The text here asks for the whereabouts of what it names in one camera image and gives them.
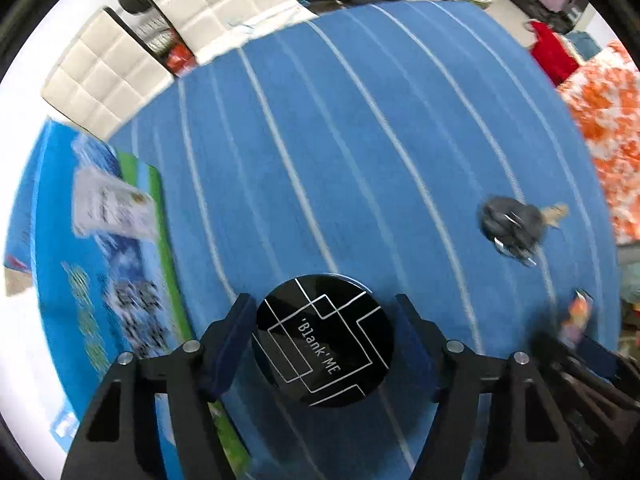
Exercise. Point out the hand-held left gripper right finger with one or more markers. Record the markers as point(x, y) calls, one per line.
point(416, 347)

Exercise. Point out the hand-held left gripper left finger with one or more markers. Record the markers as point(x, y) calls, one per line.
point(231, 345)

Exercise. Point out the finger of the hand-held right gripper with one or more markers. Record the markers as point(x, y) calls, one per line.
point(550, 347)
point(605, 356)

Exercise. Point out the small patterned tube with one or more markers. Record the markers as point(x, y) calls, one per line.
point(576, 316)

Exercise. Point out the black round compact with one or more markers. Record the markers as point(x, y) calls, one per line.
point(320, 340)

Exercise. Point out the blue cardboard box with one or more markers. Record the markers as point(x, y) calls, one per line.
point(95, 290)

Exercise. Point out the bunch of keys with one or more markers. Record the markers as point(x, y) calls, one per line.
point(510, 222)

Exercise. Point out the blue striped tablecloth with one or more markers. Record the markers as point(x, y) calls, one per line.
point(360, 150)

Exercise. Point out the orange floral cloth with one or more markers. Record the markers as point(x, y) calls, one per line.
point(607, 120)

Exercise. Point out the red plastic bag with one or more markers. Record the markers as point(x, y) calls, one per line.
point(179, 60)

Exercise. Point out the red cloth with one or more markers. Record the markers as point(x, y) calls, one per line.
point(552, 52)

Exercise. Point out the teal clothing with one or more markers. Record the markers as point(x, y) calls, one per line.
point(584, 42)

